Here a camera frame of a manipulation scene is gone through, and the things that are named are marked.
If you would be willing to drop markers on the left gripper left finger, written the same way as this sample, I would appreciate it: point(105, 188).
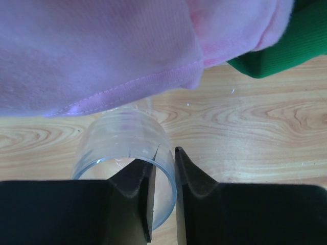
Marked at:
point(118, 210)

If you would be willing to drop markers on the green vest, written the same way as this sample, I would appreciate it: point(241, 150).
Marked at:
point(304, 39)

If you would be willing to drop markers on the pink shirt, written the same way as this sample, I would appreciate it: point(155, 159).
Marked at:
point(71, 58)

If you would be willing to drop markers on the clear glass wine glass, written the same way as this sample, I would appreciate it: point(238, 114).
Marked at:
point(118, 137)

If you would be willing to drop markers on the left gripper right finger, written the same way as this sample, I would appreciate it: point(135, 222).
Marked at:
point(210, 212)

